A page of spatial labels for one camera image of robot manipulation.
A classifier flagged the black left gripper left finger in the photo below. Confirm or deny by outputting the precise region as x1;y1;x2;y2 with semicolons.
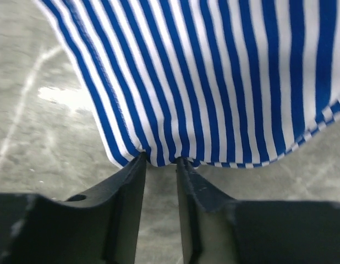
0;155;146;263

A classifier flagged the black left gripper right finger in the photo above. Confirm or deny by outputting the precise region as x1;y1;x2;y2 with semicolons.
177;158;340;263

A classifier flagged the blue white striped tank top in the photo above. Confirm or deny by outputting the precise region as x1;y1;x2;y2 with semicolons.
37;1;340;168

